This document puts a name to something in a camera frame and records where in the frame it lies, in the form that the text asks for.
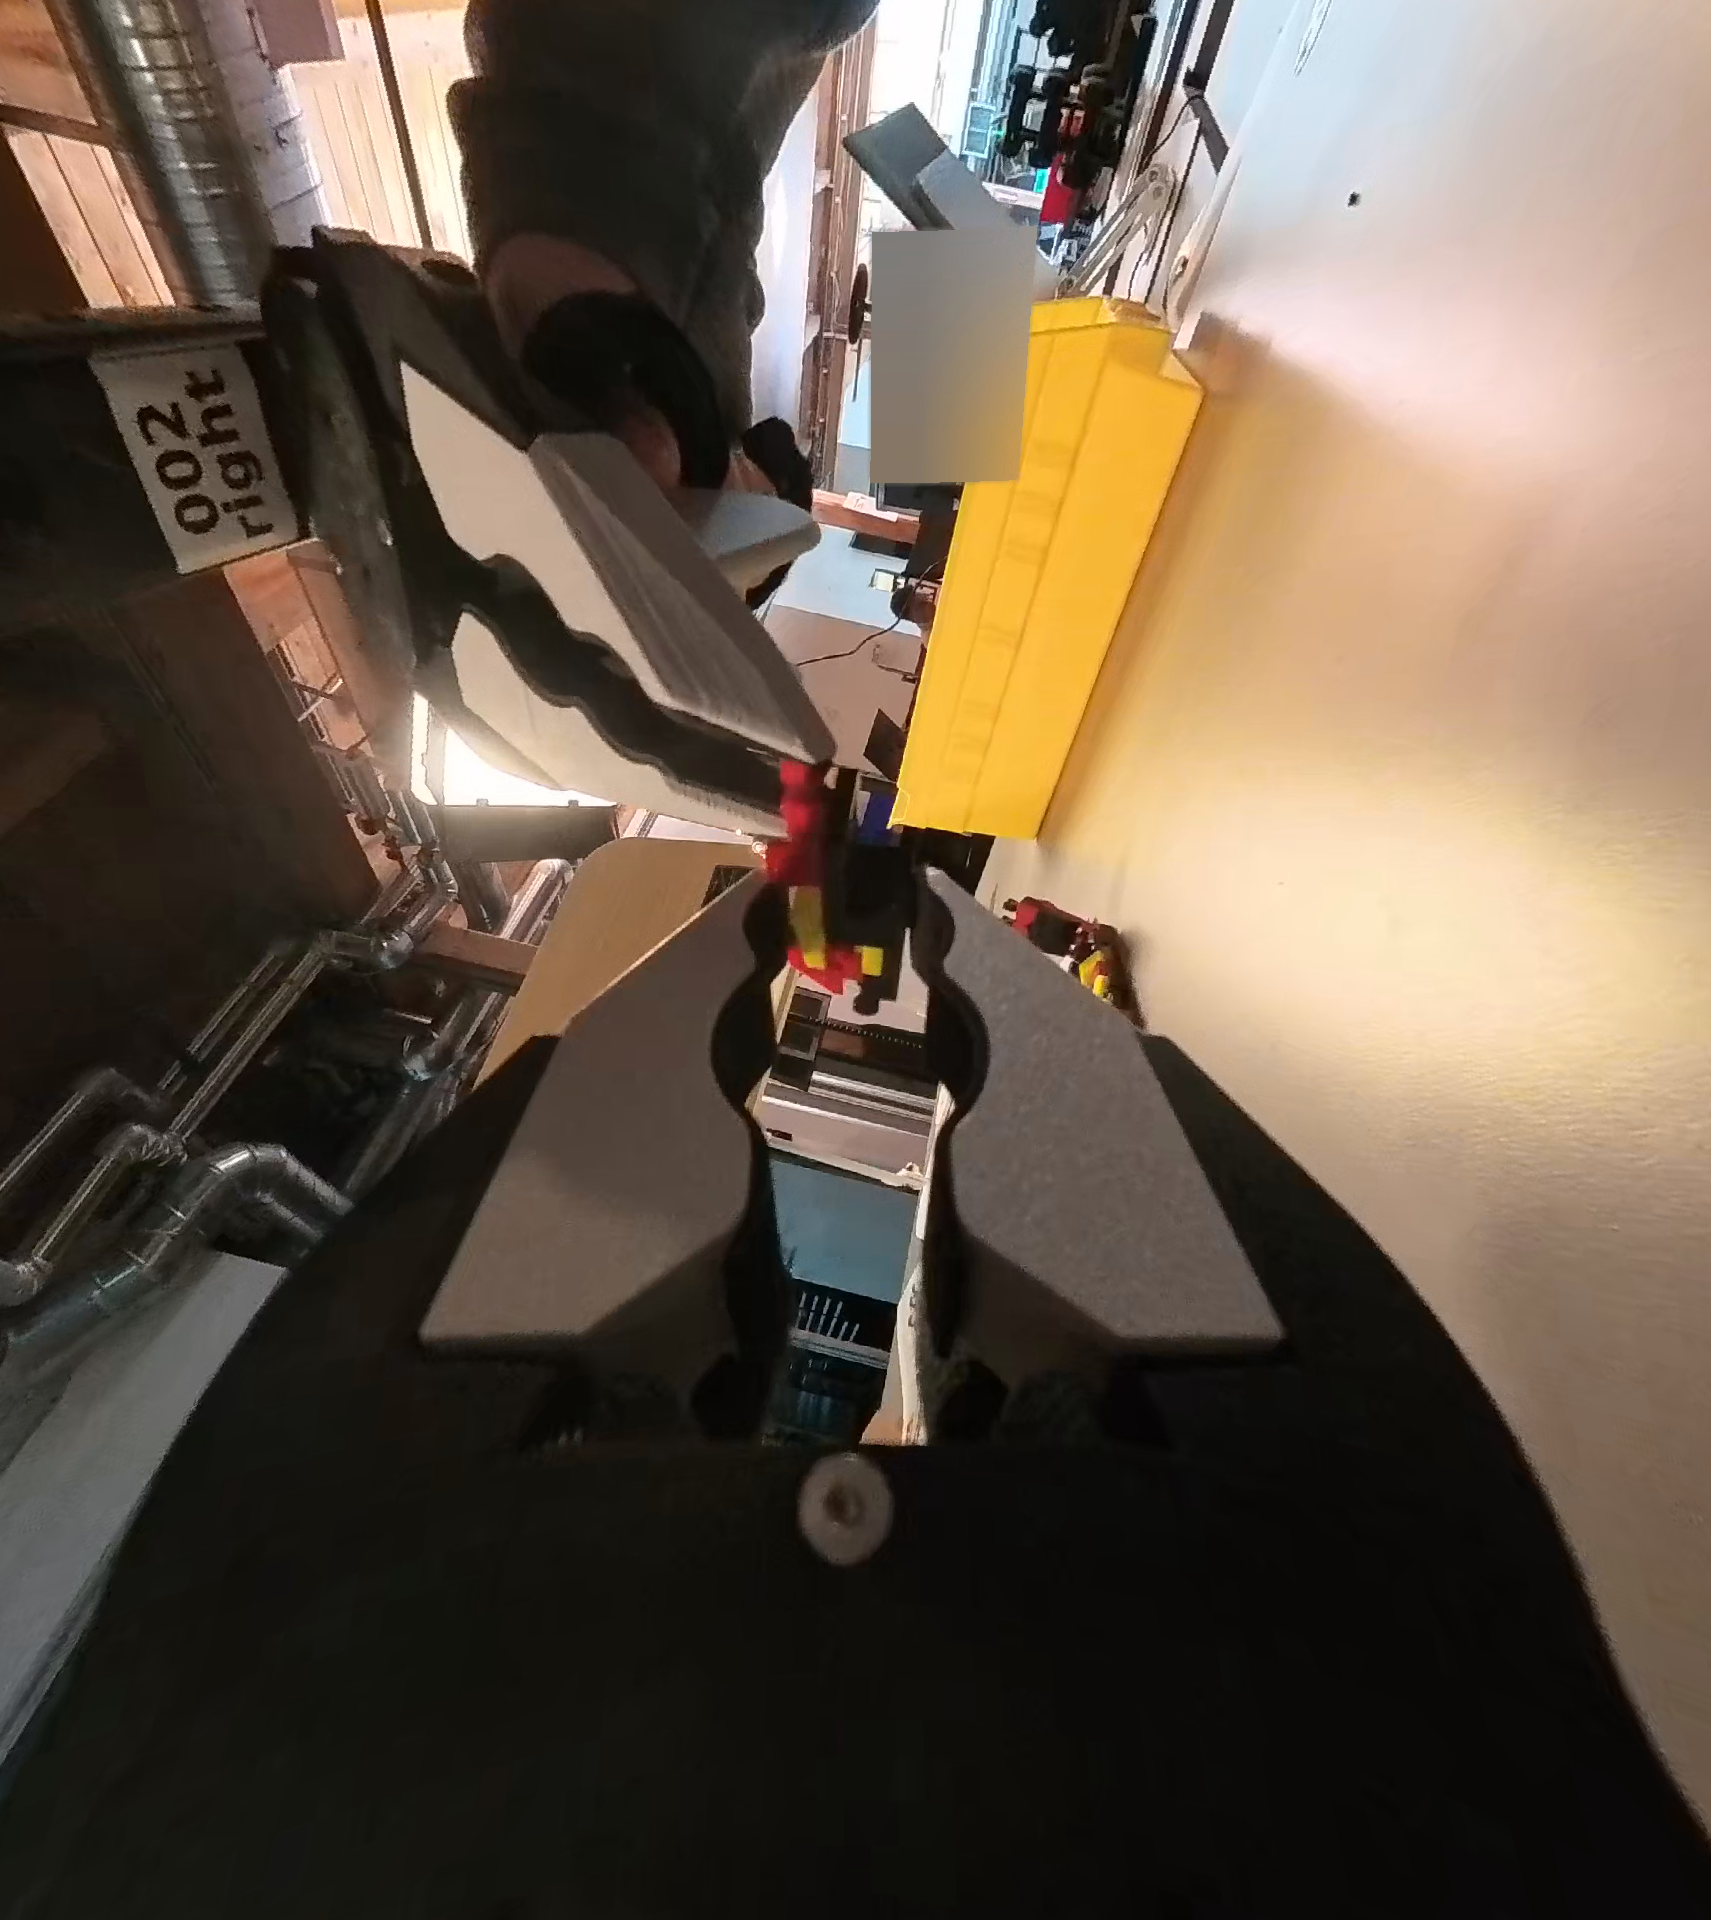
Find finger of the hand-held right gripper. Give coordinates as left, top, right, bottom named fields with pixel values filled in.
left=397, top=355, right=845, bottom=769
left=417, top=612, right=791, bottom=837

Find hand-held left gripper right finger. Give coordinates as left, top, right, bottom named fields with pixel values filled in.
left=919, top=866, right=1287, bottom=1356

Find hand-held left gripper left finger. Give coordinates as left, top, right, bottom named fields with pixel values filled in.
left=417, top=882, right=785, bottom=1356

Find small red yellow lego assembly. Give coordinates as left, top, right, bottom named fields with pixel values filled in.
left=765, top=762, right=923, bottom=1014

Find person's right forearm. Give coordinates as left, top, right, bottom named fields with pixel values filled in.
left=447, top=0, right=881, bottom=392

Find long red yellow lego assembly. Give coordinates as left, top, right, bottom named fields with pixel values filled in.
left=1011, top=893, right=1127, bottom=1000

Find person's right hand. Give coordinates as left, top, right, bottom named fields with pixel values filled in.
left=477, top=236, right=815, bottom=515

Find bright studio light panel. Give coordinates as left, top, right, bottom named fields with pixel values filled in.
left=411, top=703, right=619, bottom=811

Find light wooden board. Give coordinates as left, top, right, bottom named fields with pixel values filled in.
left=471, top=839, right=797, bottom=1081

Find yellow plastic bin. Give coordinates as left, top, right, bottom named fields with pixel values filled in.
left=887, top=293, right=1205, bottom=842

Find silver metal ducts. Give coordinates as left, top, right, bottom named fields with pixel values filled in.
left=0, top=0, right=571, bottom=1517

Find grey monitor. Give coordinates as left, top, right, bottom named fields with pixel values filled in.
left=843, top=103, right=1067, bottom=288

